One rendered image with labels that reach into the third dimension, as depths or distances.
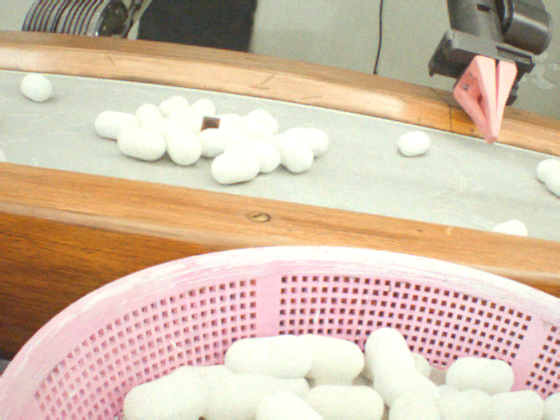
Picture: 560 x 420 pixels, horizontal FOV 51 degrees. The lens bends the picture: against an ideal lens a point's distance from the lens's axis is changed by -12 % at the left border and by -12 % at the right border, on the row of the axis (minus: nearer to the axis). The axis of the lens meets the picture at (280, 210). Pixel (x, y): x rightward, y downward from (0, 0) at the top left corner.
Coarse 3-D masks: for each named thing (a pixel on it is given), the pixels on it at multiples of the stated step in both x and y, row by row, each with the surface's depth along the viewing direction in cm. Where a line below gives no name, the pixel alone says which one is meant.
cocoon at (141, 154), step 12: (132, 132) 41; (144, 132) 41; (156, 132) 41; (120, 144) 41; (132, 144) 41; (144, 144) 41; (156, 144) 41; (132, 156) 42; (144, 156) 41; (156, 156) 41
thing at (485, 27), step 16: (464, 16) 62; (480, 16) 61; (496, 16) 62; (448, 32) 58; (464, 32) 61; (480, 32) 60; (496, 32) 61; (512, 48) 59; (432, 64) 62; (448, 64) 63; (464, 64) 62; (528, 64) 60
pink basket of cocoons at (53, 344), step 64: (256, 256) 26; (320, 256) 27; (384, 256) 28; (64, 320) 19; (128, 320) 22; (192, 320) 25; (256, 320) 27; (384, 320) 28; (448, 320) 28; (512, 320) 27; (0, 384) 16; (64, 384) 19; (128, 384) 22
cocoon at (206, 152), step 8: (200, 136) 44; (208, 136) 43; (216, 136) 43; (224, 136) 44; (232, 136) 44; (240, 136) 44; (208, 144) 43; (216, 144) 43; (224, 144) 44; (208, 152) 44; (216, 152) 44; (224, 152) 44
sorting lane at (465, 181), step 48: (0, 96) 51; (96, 96) 54; (144, 96) 57; (192, 96) 59; (240, 96) 61; (0, 144) 40; (48, 144) 42; (96, 144) 43; (336, 144) 53; (384, 144) 55; (432, 144) 59; (480, 144) 63; (240, 192) 40; (288, 192) 41; (336, 192) 43; (384, 192) 44; (432, 192) 46; (480, 192) 48; (528, 192) 51
